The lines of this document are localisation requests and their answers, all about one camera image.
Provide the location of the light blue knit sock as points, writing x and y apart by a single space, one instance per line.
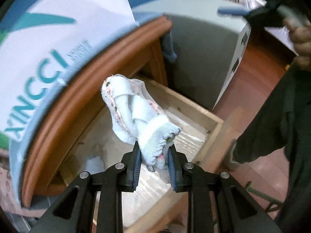
137 118

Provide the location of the grey cardboard box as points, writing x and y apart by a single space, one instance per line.
209 45

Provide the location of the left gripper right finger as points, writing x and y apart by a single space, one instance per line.
216 200

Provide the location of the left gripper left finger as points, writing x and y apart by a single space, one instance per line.
74 208

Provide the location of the wooden drawer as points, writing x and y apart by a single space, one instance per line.
204 139

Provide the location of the blue checked cloth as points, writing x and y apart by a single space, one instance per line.
166 44

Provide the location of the wooden nightstand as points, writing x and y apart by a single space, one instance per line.
81 101

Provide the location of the person's dark clothing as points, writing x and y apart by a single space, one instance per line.
283 122

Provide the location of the white XINCCI shoe box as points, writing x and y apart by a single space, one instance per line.
44 42

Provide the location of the person's right hand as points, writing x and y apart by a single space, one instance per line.
301 39

